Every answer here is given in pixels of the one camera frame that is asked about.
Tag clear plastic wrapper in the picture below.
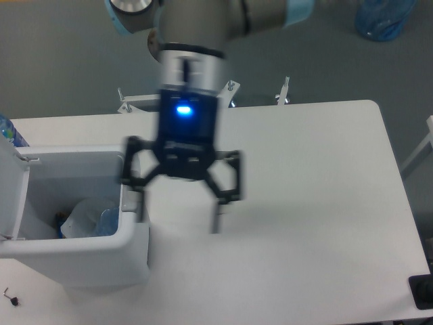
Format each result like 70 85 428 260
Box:
61 198 116 239

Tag white pedestal foot brackets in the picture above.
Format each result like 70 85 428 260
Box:
117 80 241 114

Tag white frame at right edge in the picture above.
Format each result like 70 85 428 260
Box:
400 116 432 179

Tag small dark clip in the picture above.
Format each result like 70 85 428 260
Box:
10 297 20 306

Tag small black allen key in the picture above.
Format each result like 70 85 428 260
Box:
3 288 11 299

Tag black device at table edge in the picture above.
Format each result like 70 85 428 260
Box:
409 274 432 310

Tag blue labelled bottle at edge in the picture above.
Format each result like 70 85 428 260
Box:
1 114 29 148

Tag blue snack wrapper in bin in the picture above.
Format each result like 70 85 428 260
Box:
55 212 70 238

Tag clear plastic water bottle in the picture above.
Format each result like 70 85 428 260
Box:
92 207 119 237

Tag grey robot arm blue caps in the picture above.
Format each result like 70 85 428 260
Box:
105 1 315 234

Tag white trash can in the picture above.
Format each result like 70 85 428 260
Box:
1 139 150 288

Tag blue plastic bag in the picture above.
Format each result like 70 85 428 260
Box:
354 0 417 42

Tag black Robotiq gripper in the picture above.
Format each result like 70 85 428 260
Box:
119 89 244 234

